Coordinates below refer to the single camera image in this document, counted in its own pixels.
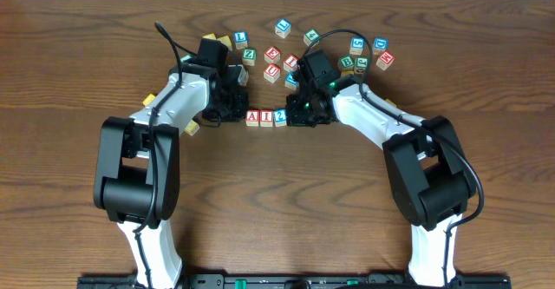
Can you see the red E block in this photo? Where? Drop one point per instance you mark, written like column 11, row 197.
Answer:
column 272, row 55

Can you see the blue H block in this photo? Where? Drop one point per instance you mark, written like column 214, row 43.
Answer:
column 290, row 82

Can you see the green L block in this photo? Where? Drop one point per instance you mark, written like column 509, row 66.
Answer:
column 185, row 58

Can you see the yellow block far right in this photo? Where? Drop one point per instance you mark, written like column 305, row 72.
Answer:
column 391, row 103

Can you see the blue 2 block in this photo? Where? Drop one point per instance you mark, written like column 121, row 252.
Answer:
column 280, row 117

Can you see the red U block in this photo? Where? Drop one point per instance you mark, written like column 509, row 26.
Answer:
column 272, row 73

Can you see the green 4 block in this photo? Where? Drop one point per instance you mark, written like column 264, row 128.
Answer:
column 311, row 37

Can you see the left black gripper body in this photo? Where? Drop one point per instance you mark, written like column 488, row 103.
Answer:
column 231, row 105

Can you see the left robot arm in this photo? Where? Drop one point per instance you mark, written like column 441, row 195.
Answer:
column 137, row 178

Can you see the yellow block top left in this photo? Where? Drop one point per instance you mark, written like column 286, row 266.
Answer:
column 210, row 36

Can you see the yellow block lower right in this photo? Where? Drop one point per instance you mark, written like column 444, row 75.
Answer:
column 192, row 127

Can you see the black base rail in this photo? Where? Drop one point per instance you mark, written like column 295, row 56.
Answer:
column 218, row 281

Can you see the green Z block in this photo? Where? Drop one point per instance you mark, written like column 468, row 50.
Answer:
column 249, row 56

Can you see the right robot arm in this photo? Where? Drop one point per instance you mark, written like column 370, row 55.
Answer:
column 430, row 178

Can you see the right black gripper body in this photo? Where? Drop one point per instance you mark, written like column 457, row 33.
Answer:
column 303, row 111

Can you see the green B block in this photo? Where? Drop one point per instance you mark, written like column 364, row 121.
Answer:
column 346, row 63

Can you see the red A block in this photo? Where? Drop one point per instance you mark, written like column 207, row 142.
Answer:
column 252, row 118

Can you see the blue L block left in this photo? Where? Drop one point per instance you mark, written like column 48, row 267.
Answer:
column 240, row 39

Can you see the blue l block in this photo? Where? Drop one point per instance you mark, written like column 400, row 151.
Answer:
column 283, row 28
column 240, row 39

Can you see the red i block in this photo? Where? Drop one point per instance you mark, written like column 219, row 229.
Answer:
column 290, row 63
column 266, row 118

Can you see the green J block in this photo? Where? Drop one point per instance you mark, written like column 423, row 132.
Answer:
column 361, row 64

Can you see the yellow block far left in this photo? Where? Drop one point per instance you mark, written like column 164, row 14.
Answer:
column 150, row 98

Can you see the blue L block top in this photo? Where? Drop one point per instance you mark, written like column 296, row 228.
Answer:
column 283, row 28

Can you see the blue D block right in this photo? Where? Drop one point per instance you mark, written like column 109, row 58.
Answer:
column 379, row 45

